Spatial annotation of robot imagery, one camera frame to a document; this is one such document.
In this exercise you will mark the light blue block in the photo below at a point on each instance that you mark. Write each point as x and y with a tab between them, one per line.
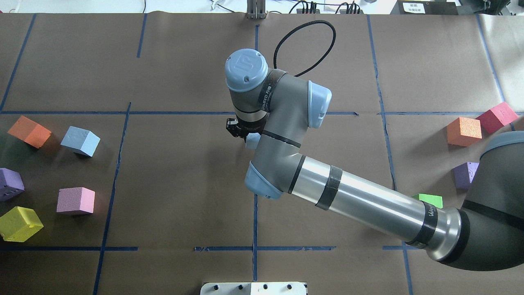
252	140
80	141

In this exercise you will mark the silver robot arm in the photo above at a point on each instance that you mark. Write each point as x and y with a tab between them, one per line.
485	234

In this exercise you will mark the green block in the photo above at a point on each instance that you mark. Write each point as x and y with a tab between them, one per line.
435	200

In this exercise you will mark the light pink block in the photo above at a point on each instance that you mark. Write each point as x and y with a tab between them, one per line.
75	201

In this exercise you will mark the black power box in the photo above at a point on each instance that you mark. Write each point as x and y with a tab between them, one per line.
423	7

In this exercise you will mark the near orange block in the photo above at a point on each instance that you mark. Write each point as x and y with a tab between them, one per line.
464	132

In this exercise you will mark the orange block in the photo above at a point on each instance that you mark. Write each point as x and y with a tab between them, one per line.
30	132
464	132

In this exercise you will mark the near purple block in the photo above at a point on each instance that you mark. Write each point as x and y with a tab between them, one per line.
464	174

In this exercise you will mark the purple block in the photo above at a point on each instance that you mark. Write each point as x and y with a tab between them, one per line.
464	174
11	184

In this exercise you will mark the right dark pink block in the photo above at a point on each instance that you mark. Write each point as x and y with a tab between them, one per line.
497	117

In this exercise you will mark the far orange block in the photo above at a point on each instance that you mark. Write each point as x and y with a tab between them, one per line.
30	132

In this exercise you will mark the far purple block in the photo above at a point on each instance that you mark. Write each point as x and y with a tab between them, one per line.
11	184

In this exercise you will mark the yellow block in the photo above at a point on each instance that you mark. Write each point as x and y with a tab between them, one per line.
19	224

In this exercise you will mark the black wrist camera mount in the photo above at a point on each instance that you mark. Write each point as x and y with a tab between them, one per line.
236	128

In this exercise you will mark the aluminium frame post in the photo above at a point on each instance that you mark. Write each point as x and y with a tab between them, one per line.
256	9

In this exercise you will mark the white pole base plate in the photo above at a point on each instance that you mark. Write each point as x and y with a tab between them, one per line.
255	288

